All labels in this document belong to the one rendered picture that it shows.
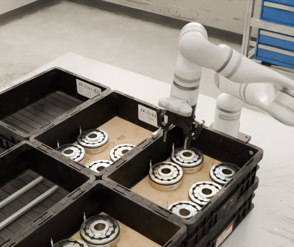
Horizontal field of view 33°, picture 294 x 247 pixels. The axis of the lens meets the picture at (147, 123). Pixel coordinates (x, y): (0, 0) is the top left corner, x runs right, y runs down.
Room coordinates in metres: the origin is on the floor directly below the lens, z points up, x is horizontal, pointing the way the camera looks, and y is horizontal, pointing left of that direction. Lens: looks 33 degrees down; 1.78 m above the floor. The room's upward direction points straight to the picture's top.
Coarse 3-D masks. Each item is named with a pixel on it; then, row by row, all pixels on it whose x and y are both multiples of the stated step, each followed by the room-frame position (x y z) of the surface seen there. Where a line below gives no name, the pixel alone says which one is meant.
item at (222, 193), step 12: (216, 132) 1.25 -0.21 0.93; (132, 156) 1.13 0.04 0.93; (120, 168) 1.08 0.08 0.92; (252, 168) 1.10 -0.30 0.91; (108, 180) 1.02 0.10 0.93; (240, 180) 1.05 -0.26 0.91; (132, 192) 0.98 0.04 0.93; (228, 192) 1.00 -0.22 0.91; (156, 204) 0.93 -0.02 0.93; (216, 204) 0.95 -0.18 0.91; (204, 216) 0.90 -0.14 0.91; (192, 228) 0.86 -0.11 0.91
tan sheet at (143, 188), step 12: (204, 156) 1.26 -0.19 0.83; (204, 168) 1.20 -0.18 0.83; (144, 180) 1.14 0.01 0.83; (192, 180) 1.14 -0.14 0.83; (204, 180) 1.14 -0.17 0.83; (144, 192) 1.09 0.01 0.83; (156, 192) 1.09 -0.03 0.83; (168, 192) 1.09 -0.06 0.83; (180, 192) 1.09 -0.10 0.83; (168, 204) 1.04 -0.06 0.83
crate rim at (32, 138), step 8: (104, 96) 1.48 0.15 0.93; (128, 96) 1.48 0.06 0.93; (88, 104) 1.42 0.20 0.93; (144, 104) 1.43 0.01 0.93; (152, 104) 1.42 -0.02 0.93; (72, 112) 1.37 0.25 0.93; (64, 120) 1.33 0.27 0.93; (48, 128) 1.28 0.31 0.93; (160, 128) 1.28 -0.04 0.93; (32, 136) 1.23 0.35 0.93; (40, 144) 1.19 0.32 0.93; (144, 144) 1.19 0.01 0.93; (56, 152) 1.15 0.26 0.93; (128, 152) 1.15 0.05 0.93; (72, 160) 1.11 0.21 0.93; (120, 160) 1.11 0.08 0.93; (88, 168) 1.08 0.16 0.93; (96, 176) 1.04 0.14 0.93
